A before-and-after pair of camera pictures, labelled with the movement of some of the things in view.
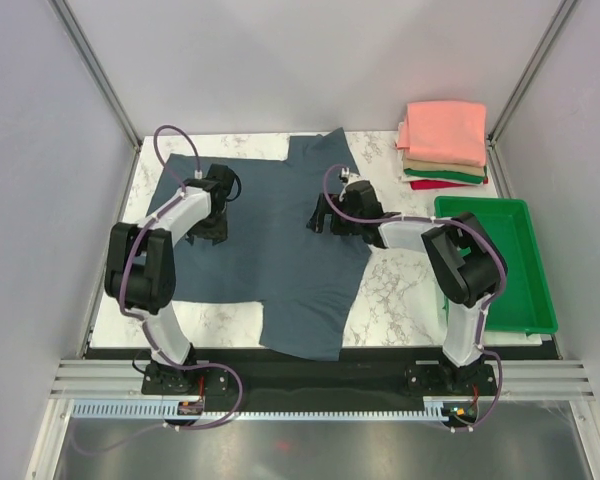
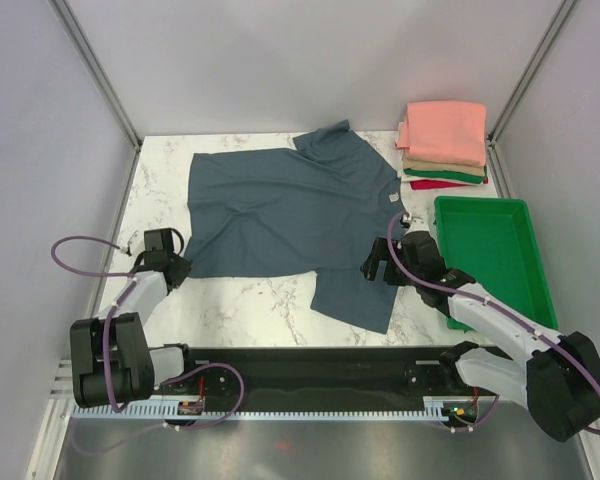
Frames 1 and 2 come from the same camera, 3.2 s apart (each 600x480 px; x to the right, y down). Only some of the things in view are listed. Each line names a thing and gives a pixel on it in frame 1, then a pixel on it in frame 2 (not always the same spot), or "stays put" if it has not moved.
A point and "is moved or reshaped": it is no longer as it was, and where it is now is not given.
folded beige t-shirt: (442, 166) stays put
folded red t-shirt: (436, 184) stays put
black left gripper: (217, 233) → (183, 270)
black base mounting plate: (322, 374) stays put
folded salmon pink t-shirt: (445, 131) stays put
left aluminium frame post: (87, 52) stays put
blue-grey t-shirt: (309, 282) is moved or reshaped
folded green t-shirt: (447, 175) stays put
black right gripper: (317, 222) → (381, 251)
